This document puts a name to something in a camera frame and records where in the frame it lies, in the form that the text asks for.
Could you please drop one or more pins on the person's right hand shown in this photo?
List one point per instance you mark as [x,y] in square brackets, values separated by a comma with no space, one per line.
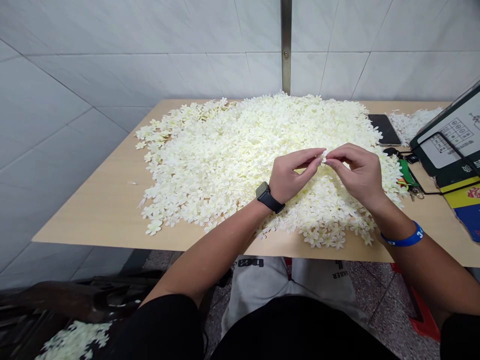
[365,176]

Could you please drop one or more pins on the person's left hand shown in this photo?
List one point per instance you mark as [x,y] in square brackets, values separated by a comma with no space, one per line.
[285,176]

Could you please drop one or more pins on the single white fabric flower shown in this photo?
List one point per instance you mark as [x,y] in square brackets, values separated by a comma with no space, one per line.
[324,156]

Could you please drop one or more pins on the bunch of keys, green tag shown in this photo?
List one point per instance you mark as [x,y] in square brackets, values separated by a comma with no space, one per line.
[407,172]

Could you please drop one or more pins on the black smartphone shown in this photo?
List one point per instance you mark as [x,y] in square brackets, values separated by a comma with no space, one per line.
[385,129]

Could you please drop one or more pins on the pile of white fabric flowers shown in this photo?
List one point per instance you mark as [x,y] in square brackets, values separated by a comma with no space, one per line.
[232,165]

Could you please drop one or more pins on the heap of white stamen pieces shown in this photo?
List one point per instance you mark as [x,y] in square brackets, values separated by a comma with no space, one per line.
[410,122]

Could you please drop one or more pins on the green and white cardboard box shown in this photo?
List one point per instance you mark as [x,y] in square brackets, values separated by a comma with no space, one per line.
[450,146]

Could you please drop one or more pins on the yellow and blue packet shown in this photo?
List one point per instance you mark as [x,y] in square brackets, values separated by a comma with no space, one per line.
[467,210]

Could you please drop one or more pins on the person's legs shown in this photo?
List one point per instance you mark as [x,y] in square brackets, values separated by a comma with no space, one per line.
[262,288]

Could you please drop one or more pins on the red plastic stool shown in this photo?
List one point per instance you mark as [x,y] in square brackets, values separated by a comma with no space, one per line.
[422,311]

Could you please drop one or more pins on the person's body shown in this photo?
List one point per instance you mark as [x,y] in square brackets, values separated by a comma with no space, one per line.
[300,330]

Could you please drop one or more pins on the light wooden table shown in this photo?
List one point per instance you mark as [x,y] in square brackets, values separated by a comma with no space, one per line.
[97,195]

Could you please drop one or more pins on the floor heap of white flowers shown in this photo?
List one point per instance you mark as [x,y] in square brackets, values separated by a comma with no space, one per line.
[75,341]

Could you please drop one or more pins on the metal strip on wall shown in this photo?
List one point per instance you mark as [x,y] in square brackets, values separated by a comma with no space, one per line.
[286,45]

